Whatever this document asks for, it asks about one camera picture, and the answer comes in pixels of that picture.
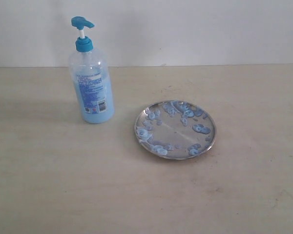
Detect round steel plate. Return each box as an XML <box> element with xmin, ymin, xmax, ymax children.
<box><xmin>134</xmin><ymin>100</ymin><xmax>216</xmax><ymax>160</ymax></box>

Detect blue pump soap bottle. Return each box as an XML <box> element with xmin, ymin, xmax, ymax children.
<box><xmin>69</xmin><ymin>16</ymin><xmax>114</xmax><ymax>124</ymax></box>

